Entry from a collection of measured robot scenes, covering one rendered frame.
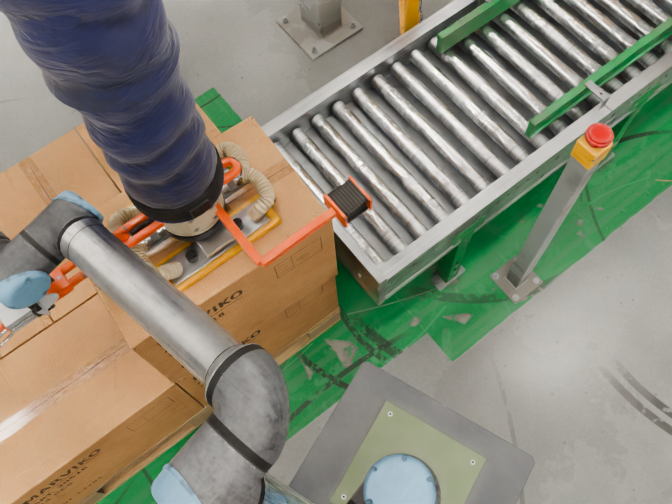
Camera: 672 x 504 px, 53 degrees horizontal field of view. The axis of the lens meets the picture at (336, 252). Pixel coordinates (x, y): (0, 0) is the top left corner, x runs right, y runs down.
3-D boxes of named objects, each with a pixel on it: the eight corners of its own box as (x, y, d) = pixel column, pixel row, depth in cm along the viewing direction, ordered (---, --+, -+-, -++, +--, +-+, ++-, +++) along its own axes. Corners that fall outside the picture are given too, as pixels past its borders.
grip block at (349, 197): (350, 184, 166) (350, 174, 162) (372, 209, 163) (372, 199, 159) (323, 204, 164) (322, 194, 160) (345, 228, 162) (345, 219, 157)
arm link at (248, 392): (313, 387, 92) (56, 173, 125) (252, 459, 90) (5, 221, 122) (334, 409, 102) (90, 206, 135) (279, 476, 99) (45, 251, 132)
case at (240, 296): (270, 184, 225) (251, 114, 188) (338, 274, 211) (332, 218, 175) (112, 281, 213) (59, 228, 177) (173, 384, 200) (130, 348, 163)
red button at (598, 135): (595, 125, 176) (600, 116, 172) (615, 143, 174) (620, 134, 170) (576, 140, 175) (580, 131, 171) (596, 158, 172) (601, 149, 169)
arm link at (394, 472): (447, 488, 154) (452, 485, 137) (401, 550, 150) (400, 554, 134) (395, 444, 158) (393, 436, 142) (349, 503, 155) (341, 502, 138)
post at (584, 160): (516, 268, 268) (595, 126, 176) (528, 280, 266) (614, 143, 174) (503, 277, 266) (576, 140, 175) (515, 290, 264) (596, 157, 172)
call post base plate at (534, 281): (516, 254, 270) (518, 252, 268) (543, 282, 265) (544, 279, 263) (488, 276, 267) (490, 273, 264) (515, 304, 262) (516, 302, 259)
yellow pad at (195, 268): (260, 196, 178) (257, 186, 173) (282, 222, 175) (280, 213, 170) (152, 270, 171) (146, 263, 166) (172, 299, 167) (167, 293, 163)
